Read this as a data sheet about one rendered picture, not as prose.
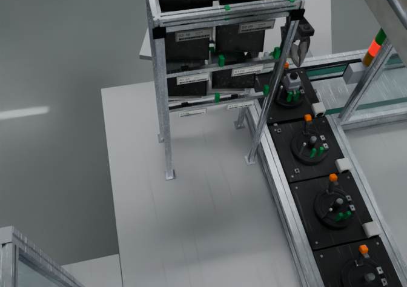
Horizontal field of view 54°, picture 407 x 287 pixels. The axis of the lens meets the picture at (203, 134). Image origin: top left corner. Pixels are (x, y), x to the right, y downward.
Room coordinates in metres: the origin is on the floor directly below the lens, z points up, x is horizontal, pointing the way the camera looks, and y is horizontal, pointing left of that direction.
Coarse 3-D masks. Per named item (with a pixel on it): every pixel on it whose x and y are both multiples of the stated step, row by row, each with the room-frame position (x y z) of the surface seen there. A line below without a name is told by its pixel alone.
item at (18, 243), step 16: (0, 240) 0.18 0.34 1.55; (16, 240) 0.18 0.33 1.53; (0, 256) 0.15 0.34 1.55; (16, 256) 0.16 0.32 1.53; (32, 256) 0.18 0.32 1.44; (48, 256) 0.20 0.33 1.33; (0, 272) 0.12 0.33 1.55; (16, 272) 0.13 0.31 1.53; (48, 272) 0.17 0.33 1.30; (64, 272) 0.20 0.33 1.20
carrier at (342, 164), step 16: (272, 128) 0.82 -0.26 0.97; (288, 128) 0.83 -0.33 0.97; (320, 128) 0.84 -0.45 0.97; (288, 144) 0.76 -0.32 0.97; (304, 144) 0.70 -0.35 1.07; (320, 144) 0.76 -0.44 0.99; (336, 144) 0.78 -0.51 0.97; (288, 160) 0.69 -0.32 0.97; (304, 160) 0.69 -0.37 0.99; (320, 160) 0.69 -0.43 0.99; (336, 160) 0.70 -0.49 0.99; (288, 176) 0.63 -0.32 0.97; (304, 176) 0.63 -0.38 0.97; (320, 176) 0.64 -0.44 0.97
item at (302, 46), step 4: (300, 44) 1.03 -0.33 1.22; (304, 44) 1.04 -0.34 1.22; (300, 48) 1.02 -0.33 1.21; (304, 48) 1.03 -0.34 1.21; (300, 52) 1.02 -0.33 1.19; (304, 52) 1.02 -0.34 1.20; (300, 56) 1.01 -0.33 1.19; (304, 56) 1.01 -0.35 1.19; (300, 60) 1.00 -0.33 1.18; (300, 64) 0.99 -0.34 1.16
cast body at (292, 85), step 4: (296, 72) 1.02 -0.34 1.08; (284, 76) 1.02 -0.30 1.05; (288, 76) 0.99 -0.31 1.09; (292, 76) 0.99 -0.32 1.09; (296, 76) 0.99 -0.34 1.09; (284, 80) 1.01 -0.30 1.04; (288, 80) 0.98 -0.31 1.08; (292, 80) 0.98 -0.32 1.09; (296, 80) 0.98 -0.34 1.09; (284, 84) 1.00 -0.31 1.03; (288, 84) 0.97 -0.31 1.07; (292, 84) 0.97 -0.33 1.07; (296, 84) 0.97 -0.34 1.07; (288, 88) 0.96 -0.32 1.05; (292, 88) 0.96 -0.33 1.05; (296, 88) 0.97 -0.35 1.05; (288, 92) 0.96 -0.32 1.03; (292, 92) 0.96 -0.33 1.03
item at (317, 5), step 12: (312, 0) 1.71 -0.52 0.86; (324, 0) 1.72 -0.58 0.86; (312, 12) 1.62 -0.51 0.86; (324, 12) 1.63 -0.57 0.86; (276, 24) 1.51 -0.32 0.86; (312, 24) 1.53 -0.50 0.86; (324, 24) 1.54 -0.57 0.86; (276, 36) 1.43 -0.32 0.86; (312, 36) 1.45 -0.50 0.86; (324, 36) 1.45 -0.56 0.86; (144, 48) 1.29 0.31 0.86; (264, 48) 1.34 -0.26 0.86; (312, 48) 1.37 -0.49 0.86; (324, 48) 1.37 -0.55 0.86
